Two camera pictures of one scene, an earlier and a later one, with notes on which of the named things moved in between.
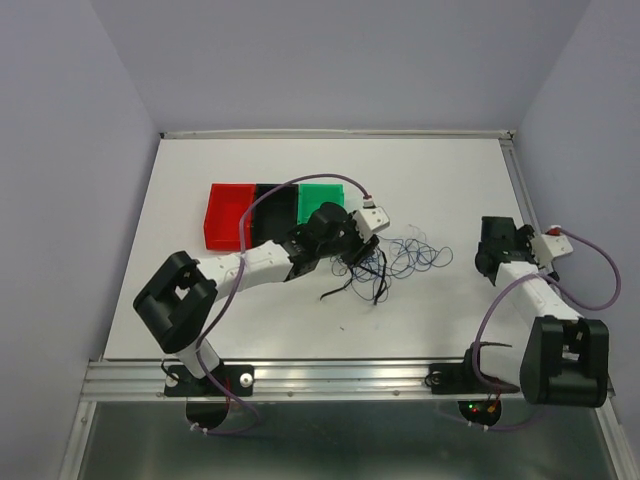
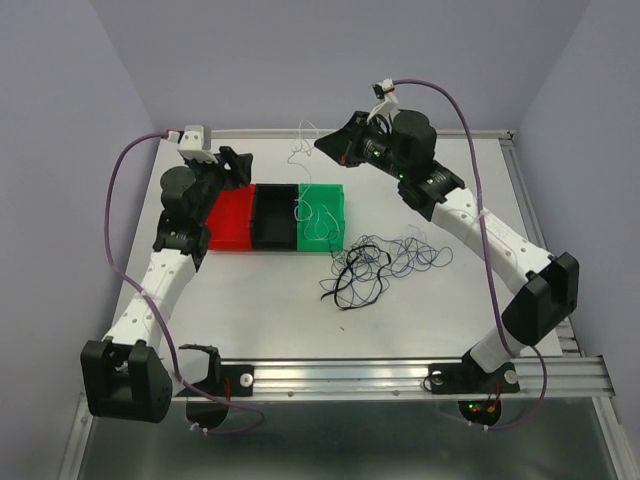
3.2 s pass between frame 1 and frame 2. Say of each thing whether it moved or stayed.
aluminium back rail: stayed
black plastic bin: stayed
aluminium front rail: stayed
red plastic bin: stayed
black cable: moved
